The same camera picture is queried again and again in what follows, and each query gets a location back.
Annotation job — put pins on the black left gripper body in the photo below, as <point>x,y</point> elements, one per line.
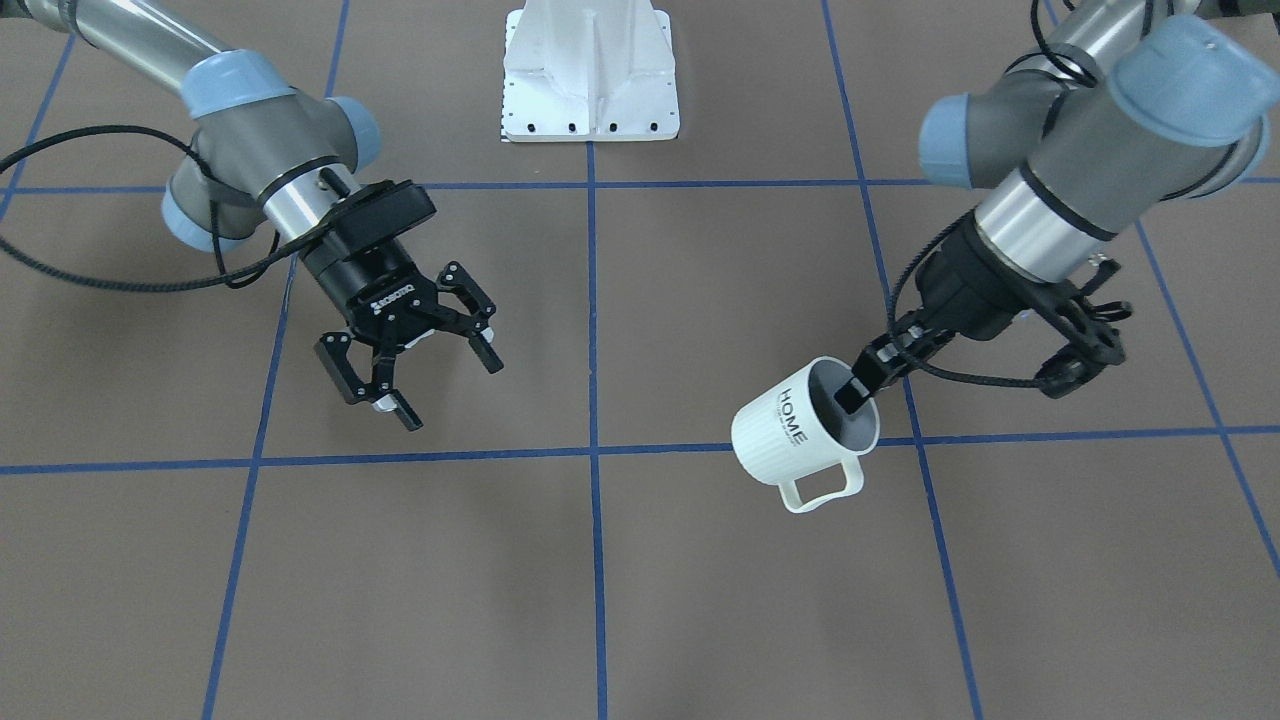
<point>968,288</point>

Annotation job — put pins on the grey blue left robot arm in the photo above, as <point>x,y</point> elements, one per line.
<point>1126,104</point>

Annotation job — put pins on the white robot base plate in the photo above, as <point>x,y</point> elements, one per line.
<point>589,71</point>

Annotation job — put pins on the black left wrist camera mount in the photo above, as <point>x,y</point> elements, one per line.
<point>1092,340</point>

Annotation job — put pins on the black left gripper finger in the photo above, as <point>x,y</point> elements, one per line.
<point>881,364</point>

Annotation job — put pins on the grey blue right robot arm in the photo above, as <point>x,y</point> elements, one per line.
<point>271,174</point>

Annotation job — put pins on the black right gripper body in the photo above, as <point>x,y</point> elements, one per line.
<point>372,282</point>

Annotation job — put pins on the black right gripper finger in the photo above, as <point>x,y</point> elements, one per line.
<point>388,335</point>
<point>473,323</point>

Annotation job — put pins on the white ribbed HOME mug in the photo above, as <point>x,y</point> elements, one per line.
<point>817,418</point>

